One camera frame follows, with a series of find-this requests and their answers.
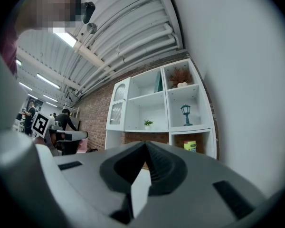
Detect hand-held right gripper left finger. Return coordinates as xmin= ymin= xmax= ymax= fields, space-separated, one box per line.
xmin=53 ymin=141 xmax=147 ymax=228

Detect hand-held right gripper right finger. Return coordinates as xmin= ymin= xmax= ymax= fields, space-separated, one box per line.
xmin=135 ymin=141 xmax=270 ymax=228

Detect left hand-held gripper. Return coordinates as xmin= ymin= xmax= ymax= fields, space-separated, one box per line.
xmin=31 ymin=112 xmax=89 ymax=156

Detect yellow can with pink lid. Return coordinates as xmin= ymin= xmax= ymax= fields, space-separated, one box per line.
xmin=183 ymin=140 xmax=197 ymax=153

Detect white desk with hutch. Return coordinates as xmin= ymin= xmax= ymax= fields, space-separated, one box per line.
xmin=105 ymin=58 xmax=217 ymax=160

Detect pink translucent storage box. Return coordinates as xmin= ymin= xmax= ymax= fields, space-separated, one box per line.
xmin=77 ymin=138 xmax=89 ymax=153

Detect white arched glass cabinet door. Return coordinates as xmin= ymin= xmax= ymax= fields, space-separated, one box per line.
xmin=106 ymin=77 xmax=131 ymax=131

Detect blue lantern lamp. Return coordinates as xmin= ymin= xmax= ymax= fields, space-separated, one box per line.
xmin=180 ymin=104 xmax=193 ymax=127

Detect small potted green plant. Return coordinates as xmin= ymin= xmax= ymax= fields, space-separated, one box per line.
xmin=143 ymin=119 xmax=154 ymax=131

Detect row of ceiling strip lights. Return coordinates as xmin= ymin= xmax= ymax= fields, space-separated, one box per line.
xmin=15 ymin=31 xmax=79 ymax=108

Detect teal book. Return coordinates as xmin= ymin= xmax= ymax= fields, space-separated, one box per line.
xmin=154 ymin=71 xmax=163 ymax=93

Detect dried brown plant decoration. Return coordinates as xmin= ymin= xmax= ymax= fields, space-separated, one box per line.
xmin=168 ymin=66 xmax=193 ymax=89

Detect person's red shirt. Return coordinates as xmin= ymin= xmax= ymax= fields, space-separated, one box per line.
xmin=0 ymin=25 xmax=19 ymax=78

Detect white ceiling pipes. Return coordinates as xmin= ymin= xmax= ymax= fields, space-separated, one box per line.
xmin=73 ymin=22 xmax=183 ymax=97

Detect person's head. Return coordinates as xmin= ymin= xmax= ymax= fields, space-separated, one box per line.
xmin=15 ymin=0 xmax=83 ymax=37

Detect black head-worn camera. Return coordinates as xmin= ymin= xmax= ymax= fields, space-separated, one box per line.
xmin=81 ymin=1 xmax=96 ymax=25

